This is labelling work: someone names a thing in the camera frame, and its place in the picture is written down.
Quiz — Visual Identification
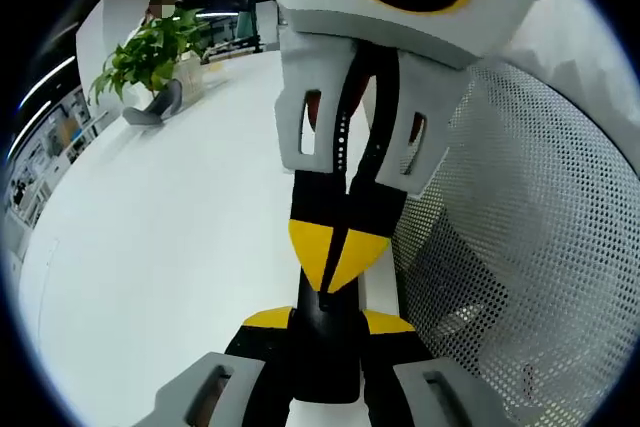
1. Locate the grey curved stand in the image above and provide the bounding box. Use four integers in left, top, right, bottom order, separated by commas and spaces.
121, 78, 184, 128

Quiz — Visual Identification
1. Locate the white mesh basket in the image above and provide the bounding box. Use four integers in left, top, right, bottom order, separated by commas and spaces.
389, 61, 640, 427

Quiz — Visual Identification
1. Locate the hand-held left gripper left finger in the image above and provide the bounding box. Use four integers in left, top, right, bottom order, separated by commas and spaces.
133, 305, 301, 427

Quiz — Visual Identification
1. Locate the white square pillar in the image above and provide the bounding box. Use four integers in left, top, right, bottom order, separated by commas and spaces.
74, 0, 157, 116

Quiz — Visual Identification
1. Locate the black remote control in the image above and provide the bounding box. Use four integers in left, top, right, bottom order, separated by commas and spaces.
291, 266, 365, 404

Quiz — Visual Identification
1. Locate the green potted plant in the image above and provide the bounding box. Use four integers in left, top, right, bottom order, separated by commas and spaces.
87, 6, 210, 107

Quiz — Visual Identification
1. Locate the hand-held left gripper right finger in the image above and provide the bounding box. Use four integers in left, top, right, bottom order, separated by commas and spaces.
358, 309, 507, 427

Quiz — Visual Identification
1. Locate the white plant pot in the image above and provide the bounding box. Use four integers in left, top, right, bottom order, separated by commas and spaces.
171, 53, 205, 104

